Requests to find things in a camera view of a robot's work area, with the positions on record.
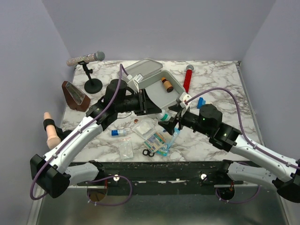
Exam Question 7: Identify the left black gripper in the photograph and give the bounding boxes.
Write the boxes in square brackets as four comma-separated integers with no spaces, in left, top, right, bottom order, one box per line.
[116,89,162,116]

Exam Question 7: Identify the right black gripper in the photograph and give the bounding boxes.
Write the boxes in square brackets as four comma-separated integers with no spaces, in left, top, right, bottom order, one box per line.
[158,103,212,136]

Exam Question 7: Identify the white disinfectant bottle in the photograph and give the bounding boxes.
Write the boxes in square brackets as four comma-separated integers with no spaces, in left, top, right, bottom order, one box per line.
[156,111,171,121]

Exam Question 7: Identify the white gauze pad packet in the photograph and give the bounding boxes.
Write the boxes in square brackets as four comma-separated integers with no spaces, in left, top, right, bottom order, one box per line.
[132,120,155,140]

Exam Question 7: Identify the grey medicine kit box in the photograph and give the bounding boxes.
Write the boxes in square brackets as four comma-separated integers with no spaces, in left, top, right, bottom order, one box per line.
[122,59,185,110]

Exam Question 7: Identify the brown medicine bottle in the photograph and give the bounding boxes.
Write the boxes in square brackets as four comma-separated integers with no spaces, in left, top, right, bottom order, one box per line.
[161,77,173,93]

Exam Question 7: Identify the blue cotton swab bag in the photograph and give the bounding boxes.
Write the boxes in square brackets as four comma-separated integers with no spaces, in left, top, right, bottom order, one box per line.
[156,128,180,157]

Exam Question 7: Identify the blue white bandage roll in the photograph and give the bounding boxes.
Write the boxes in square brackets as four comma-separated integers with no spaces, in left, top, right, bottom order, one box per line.
[111,129,127,137]

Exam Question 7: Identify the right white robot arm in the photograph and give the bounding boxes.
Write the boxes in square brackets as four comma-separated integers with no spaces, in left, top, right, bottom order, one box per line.
[159,104,300,203]

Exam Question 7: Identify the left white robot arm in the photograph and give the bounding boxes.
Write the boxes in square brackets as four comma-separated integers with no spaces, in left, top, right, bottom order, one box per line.
[30,79,162,198]

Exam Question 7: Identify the band-aid box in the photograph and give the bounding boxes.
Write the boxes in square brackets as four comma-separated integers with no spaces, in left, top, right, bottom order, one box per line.
[143,132,166,153]

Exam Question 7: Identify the blue toy block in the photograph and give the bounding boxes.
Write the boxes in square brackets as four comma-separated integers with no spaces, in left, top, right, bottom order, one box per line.
[197,97,206,109]

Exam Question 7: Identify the black scissors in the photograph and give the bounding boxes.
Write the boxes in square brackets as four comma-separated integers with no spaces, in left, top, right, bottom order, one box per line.
[142,149,155,157]

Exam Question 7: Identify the clear plastic zip bag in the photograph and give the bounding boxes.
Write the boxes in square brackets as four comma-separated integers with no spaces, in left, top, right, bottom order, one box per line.
[119,138,134,160]

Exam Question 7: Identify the red glitter microphone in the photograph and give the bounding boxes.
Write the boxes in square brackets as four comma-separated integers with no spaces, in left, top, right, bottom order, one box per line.
[183,65,194,93]

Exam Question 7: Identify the black microphone stand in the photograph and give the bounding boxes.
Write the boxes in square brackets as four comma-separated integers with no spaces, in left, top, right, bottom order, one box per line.
[78,61,103,94]

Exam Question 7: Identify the brown metronome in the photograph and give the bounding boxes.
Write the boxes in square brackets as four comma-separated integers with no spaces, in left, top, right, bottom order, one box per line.
[62,81,90,112]

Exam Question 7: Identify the black round stand base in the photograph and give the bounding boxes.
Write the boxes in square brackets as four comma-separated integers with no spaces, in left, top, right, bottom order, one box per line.
[56,127,72,146]

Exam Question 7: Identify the pink toy microphone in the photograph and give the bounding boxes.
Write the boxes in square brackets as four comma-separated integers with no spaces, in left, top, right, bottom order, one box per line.
[43,112,61,150]

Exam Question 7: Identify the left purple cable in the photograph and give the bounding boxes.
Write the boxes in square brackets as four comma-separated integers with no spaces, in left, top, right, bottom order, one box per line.
[30,63,132,201]

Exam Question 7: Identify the black mounting base rail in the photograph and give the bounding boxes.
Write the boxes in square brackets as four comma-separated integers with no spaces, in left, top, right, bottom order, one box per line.
[79,160,243,200]

